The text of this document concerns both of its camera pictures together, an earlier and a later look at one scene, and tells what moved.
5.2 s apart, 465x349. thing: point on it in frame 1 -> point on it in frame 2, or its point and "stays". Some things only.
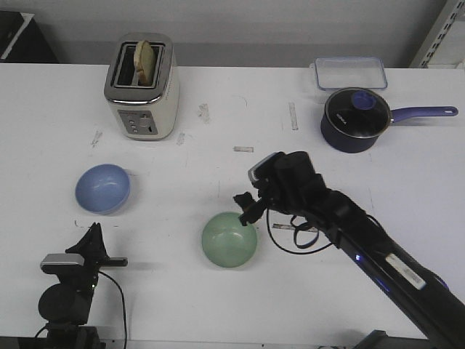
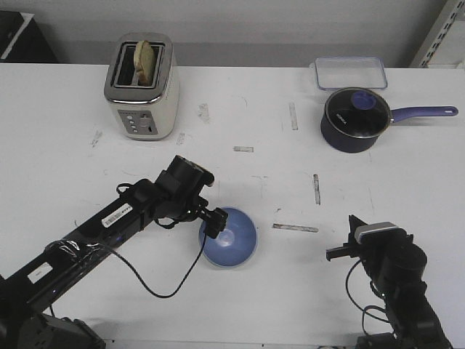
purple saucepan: x=354 y=120 stays
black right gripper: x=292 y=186 -> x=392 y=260
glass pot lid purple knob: x=358 y=113 stays
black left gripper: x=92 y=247 -> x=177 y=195
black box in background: x=22 y=40 stays
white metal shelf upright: x=436 y=34 stays
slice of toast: x=143 y=59 stays
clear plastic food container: x=351 y=72 stays
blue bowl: x=102 y=189 -> x=235 y=245
